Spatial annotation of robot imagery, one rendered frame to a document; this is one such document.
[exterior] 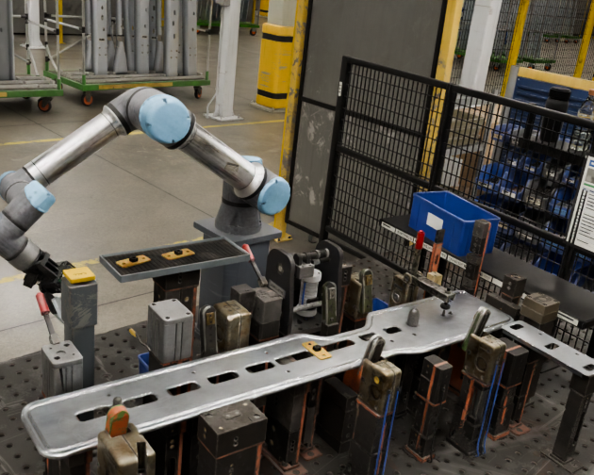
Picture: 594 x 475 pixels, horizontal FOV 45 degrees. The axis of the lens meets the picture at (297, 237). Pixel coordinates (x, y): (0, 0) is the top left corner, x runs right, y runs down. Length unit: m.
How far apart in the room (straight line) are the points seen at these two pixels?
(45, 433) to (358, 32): 3.47
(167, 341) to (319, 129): 3.25
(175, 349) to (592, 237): 1.37
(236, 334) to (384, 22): 2.90
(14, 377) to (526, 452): 1.48
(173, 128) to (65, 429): 0.78
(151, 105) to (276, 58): 7.77
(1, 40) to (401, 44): 5.51
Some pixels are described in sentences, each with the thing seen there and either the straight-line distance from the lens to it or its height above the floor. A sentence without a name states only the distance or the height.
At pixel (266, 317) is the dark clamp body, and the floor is 1.03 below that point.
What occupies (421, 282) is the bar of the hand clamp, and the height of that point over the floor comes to 1.07.
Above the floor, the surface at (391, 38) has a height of 1.55.
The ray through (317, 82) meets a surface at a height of 1.18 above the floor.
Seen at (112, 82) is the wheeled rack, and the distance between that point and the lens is 9.20.
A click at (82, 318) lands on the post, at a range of 1.80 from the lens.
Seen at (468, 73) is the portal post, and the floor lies 1.17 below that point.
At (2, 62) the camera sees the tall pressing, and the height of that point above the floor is 0.50.
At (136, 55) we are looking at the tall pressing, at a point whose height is 0.54.
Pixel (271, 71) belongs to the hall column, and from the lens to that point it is 9.63.
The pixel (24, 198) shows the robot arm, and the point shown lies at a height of 1.31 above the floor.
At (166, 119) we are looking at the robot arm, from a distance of 1.84.
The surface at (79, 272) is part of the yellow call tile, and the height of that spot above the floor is 1.16.
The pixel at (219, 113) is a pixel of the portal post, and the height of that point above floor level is 0.06.
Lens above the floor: 1.91
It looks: 21 degrees down
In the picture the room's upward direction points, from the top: 7 degrees clockwise
